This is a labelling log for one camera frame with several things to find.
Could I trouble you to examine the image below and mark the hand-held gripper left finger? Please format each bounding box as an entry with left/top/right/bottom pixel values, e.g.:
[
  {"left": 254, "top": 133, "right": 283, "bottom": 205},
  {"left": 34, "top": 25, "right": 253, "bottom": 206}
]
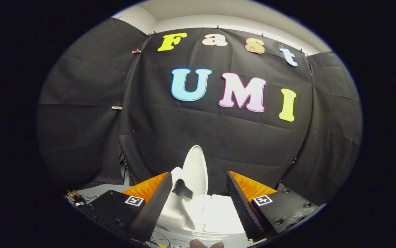
[{"left": 80, "top": 172, "right": 173, "bottom": 242}]

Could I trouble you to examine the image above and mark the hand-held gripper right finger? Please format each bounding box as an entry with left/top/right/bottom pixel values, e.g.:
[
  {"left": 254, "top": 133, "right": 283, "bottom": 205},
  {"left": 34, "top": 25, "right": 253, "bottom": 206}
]
[{"left": 226, "top": 171, "right": 319, "bottom": 241}]

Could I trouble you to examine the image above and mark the white toilet lid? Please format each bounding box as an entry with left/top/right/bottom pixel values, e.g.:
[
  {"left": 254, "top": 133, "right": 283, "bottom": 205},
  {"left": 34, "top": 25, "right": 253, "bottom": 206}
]
[{"left": 182, "top": 145, "right": 208, "bottom": 208}]

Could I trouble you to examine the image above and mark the white toilet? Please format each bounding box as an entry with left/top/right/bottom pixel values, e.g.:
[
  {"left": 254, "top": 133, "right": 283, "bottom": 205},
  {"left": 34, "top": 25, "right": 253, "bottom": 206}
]
[{"left": 159, "top": 167, "right": 247, "bottom": 238}]

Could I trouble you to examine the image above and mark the black stand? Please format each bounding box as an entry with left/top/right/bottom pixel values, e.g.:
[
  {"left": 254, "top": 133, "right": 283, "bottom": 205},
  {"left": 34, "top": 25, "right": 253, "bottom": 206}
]
[{"left": 119, "top": 152, "right": 133, "bottom": 185}]

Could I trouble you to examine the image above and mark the black backdrop cloth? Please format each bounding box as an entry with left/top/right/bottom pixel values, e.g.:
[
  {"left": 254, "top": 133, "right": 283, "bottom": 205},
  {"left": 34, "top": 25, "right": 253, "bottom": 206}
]
[{"left": 36, "top": 17, "right": 363, "bottom": 207}]

